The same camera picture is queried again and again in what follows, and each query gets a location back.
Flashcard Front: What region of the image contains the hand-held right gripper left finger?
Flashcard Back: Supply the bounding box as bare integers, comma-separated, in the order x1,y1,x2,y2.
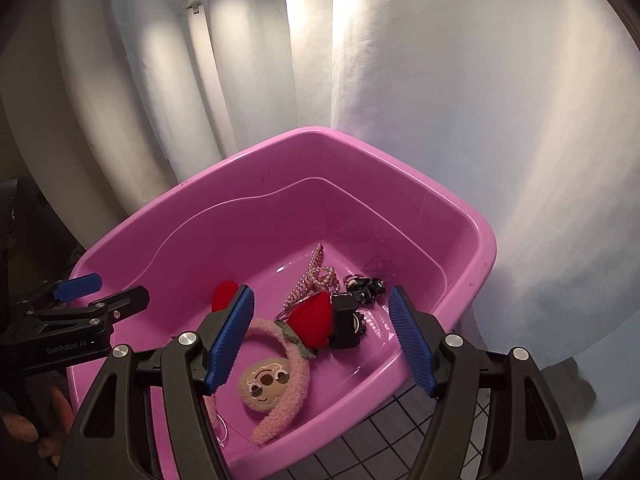
55,283,256,480

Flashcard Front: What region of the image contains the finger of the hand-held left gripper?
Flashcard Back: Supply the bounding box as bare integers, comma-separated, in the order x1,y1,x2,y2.
20,273,104,316
75,285,151,322

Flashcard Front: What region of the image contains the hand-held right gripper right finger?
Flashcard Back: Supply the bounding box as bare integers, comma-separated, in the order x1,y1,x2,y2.
388,284,584,480

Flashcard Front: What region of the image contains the black wrist watch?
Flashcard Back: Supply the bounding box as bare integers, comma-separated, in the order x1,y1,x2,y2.
329,292,368,351

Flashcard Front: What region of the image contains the black bow hair tie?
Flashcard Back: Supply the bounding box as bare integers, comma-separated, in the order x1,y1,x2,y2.
342,272,386,306

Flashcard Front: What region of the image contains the pink fuzzy strawberry headband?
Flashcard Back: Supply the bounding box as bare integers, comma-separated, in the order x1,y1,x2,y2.
210,280,335,446

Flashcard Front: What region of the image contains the pearl hair claw clip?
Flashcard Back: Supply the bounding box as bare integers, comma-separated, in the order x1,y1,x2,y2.
284,242,337,311

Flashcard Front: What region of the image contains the pink plastic tub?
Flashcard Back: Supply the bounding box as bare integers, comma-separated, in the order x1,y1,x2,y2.
66,126,498,480

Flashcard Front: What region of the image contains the person's left hand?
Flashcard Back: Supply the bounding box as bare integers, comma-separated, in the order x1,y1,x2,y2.
0,385,76,468

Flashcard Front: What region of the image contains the beige smiley plush charm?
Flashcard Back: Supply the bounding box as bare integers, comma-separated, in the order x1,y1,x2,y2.
236,357,293,413

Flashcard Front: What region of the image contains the black grid white tablecloth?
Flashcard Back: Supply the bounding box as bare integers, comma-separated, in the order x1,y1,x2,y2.
280,355,493,480

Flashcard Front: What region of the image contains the pale sheer curtain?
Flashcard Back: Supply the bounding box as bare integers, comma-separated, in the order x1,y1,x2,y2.
0,0,333,271

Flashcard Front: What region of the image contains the white hemmed curtain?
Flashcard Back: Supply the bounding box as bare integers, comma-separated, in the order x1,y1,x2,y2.
327,0,640,411

